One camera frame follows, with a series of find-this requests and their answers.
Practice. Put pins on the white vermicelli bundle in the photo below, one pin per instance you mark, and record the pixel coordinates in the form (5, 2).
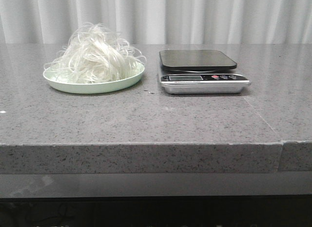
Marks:
(95, 54)

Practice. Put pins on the digital kitchen scale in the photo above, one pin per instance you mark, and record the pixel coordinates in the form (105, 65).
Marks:
(199, 72)

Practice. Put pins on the light green plate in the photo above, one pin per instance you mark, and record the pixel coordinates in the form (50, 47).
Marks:
(94, 88)

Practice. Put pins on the white pleated curtain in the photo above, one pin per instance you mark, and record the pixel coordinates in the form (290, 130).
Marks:
(160, 21)

